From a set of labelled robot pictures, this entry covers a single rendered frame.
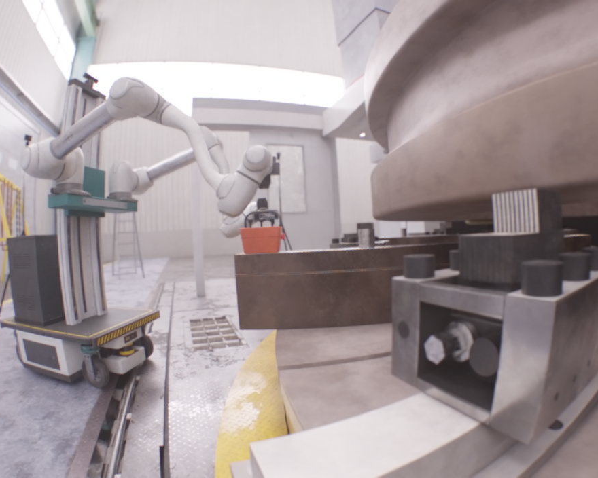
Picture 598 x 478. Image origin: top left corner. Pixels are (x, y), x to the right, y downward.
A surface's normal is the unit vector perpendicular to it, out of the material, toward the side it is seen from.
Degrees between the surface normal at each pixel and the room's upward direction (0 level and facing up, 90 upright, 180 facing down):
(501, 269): 90
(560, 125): 90
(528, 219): 90
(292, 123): 90
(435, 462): 72
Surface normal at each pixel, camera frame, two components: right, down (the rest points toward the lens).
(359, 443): -0.05, -1.00
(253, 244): -0.02, 0.14
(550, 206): 0.37, 0.00
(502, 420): -0.93, 0.05
